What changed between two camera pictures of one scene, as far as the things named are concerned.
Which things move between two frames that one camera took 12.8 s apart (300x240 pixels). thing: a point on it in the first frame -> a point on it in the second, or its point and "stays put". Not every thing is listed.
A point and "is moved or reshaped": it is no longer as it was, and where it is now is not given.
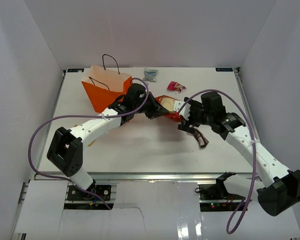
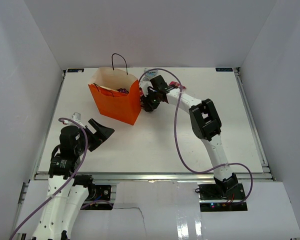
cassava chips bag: [168, 103] -> [109, 87]
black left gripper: [157, 110] -> [100, 129]
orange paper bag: [105, 86] is moved or reshaped
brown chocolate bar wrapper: [202, 140] is moved or reshaped
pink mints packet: [175, 86] stays put
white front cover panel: [147, 210] stays put
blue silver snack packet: [150, 75] stays put
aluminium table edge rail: [154, 177] stays put
